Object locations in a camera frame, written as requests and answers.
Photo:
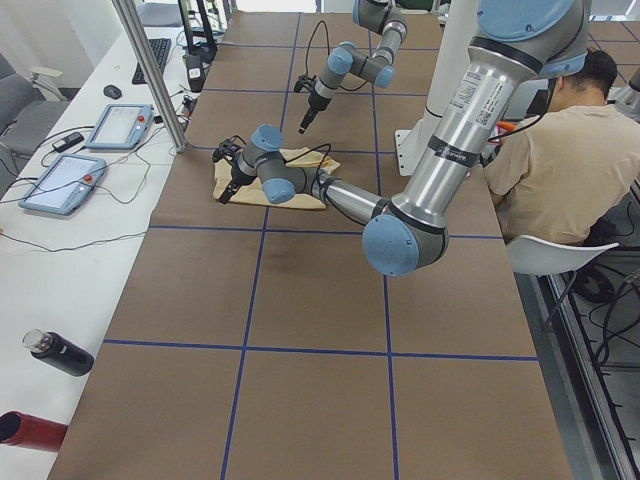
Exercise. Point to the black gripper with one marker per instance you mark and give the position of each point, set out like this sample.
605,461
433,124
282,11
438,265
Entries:
234,175
315,103

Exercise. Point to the teach pendant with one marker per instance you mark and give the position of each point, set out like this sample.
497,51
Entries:
120,127
65,184

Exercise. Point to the red bottle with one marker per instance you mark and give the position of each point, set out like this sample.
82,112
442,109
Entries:
31,432

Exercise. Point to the black camera mount wrist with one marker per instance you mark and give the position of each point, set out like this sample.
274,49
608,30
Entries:
304,83
227,149

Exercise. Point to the near teach pendant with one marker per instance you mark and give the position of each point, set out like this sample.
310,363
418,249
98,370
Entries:
65,184

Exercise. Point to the white plastic chair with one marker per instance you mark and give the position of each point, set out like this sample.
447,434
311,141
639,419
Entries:
534,256

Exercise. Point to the aluminium frame post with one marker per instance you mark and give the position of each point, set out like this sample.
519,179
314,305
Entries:
127,13

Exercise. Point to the black machine with label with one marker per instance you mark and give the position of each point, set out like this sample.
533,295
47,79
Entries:
201,46

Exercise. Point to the far teach pendant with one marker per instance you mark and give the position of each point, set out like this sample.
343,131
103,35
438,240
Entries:
120,127

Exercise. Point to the black computer mouse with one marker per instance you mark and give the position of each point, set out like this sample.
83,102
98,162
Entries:
112,91

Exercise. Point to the black insulated water bottle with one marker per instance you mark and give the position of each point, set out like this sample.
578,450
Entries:
55,350

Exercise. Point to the person in beige shirt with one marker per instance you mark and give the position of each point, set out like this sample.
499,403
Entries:
556,178

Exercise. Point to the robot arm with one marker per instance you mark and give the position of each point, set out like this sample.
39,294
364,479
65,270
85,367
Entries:
510,42
374,66

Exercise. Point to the brown paper table cover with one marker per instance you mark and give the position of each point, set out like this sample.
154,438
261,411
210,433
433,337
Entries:
258,343

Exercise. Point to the beige long-sleeve graphic shirt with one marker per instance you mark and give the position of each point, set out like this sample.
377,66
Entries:
275,190

